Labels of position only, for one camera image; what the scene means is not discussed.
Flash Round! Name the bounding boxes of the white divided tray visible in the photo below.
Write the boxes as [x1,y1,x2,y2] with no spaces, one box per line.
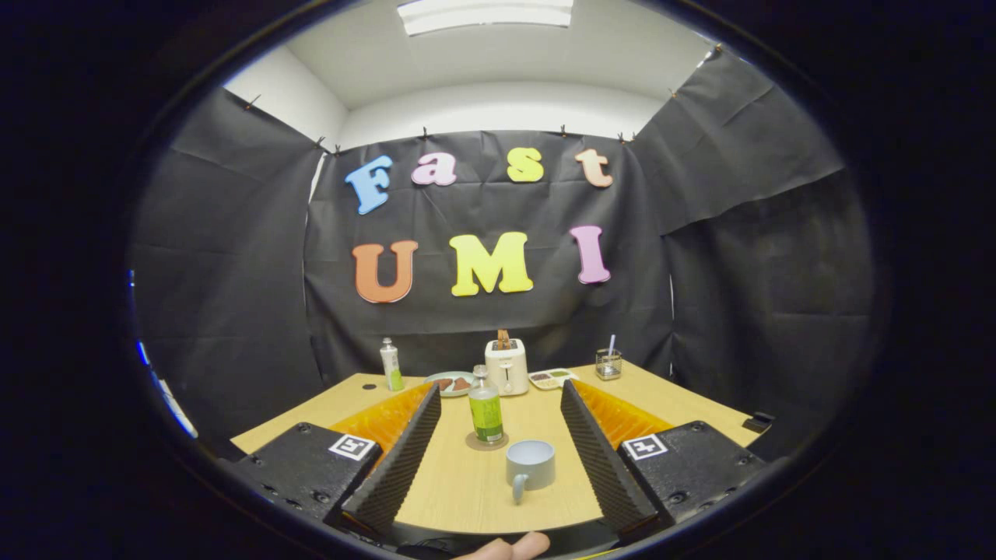
[528,368,580,390]

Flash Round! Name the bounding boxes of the black backdrop cloth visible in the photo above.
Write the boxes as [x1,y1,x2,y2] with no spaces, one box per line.
[128,47,876,460]

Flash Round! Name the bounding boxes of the white toaster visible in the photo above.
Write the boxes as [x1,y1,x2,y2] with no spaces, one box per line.
[485,338,530,397]

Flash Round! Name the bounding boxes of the ceiling light panel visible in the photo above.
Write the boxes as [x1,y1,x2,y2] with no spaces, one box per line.
[397,0,575,37]

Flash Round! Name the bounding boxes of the wooden table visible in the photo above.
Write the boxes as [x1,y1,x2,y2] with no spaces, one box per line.
[231,360,767,536]

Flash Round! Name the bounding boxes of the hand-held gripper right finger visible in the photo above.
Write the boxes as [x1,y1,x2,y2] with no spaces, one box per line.
[560,379,767,537]

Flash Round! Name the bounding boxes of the clear green juice bottle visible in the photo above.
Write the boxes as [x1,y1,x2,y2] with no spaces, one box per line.
[468,365,505,445]

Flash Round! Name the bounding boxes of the pale blue cup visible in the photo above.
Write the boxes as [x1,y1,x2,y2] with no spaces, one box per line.
[506,440,556,505]

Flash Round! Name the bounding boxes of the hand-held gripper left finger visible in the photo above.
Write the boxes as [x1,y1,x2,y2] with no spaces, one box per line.
[226,381,442,537]

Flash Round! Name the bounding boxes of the pale green plate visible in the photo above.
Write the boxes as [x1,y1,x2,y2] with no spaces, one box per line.
[424,371,477,397]

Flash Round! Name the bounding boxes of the white green tube bottle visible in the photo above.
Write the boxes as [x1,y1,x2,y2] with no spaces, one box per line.
[380,338,405,393]

